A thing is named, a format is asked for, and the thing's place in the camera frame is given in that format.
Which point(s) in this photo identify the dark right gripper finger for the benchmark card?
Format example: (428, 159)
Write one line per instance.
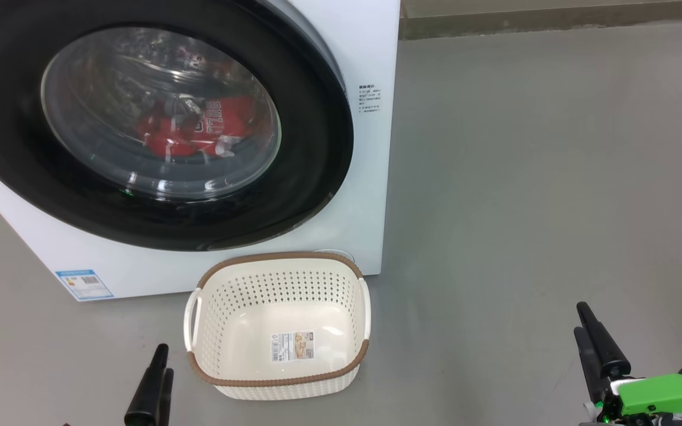
(591, 370)
(604, 349)

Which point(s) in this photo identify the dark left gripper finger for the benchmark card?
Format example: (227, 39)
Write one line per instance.
(145, 402)
(166, 402)

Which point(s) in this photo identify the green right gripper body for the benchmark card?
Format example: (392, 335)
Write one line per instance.
(660, 396)

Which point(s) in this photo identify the red basketball jersey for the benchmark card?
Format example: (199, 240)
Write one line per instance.
(228, 121)

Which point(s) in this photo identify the grey washing machine door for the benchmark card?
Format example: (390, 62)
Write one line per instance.
(15, 118)

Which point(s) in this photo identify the cream basket with brown rim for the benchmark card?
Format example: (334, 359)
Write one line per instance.
(240, 331)

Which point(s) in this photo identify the white front-load washing machine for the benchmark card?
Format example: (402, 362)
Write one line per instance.
(341, 47)

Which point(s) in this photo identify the blue energy label sticker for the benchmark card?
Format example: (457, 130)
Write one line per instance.
(84, 284)

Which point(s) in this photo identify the grey wall baseboard strip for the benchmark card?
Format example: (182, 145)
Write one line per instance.
(554, 22)

